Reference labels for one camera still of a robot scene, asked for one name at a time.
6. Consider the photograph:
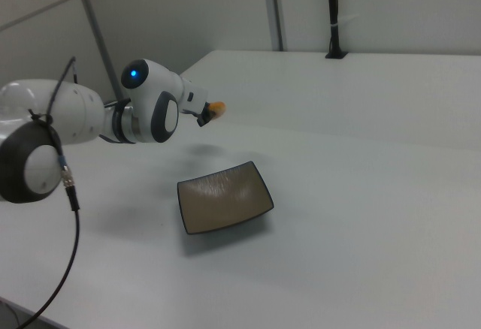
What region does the black camera stand with white band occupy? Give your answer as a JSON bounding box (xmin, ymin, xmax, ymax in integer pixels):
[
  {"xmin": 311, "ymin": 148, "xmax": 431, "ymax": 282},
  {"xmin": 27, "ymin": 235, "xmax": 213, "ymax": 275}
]
[{"xmin": 324, "ymin": 0, "xmax": 349, "ymax": 60}]

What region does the orange toy bread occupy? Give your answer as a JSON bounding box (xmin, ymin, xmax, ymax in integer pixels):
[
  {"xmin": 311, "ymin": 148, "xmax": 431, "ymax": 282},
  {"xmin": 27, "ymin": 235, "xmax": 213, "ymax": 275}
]
[{"xmin": 208, "ymin": 101, "xmax": 228, "ymax": 119}]

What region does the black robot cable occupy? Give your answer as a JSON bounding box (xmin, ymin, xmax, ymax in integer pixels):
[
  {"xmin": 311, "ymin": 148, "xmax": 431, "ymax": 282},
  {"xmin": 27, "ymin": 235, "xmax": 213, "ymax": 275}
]
[{"xmin": 0, "ymin": 56, "xmax": 82, "ymax": 329}]

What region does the grey partition post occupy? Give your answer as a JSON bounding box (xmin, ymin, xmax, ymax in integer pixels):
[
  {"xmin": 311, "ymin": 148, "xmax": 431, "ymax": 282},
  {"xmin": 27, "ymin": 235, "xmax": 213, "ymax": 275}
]
[{"xmin": 71, "ymin": 0, "xmax": 125, "ymax": 101}]

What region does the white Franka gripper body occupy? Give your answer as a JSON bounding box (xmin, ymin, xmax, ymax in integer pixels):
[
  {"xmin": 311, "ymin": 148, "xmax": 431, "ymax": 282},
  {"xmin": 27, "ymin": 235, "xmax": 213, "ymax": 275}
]
[{"xmin": 179, "ymin": 77, "xmax": 210, "ymax": 117}]

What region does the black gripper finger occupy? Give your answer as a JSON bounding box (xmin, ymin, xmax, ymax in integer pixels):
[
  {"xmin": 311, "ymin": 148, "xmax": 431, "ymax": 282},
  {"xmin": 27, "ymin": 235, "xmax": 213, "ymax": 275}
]
[{"xmin": 196, "ymin": 101, "xmax": 214, "ymax": 128}]

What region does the square brown ceramic plate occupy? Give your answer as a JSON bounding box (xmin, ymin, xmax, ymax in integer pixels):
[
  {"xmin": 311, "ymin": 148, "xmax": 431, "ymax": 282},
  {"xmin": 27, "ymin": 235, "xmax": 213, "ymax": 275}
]
[{"xmin": 176, "ymin": 160, "xmax": 276, "ymax": 237}]

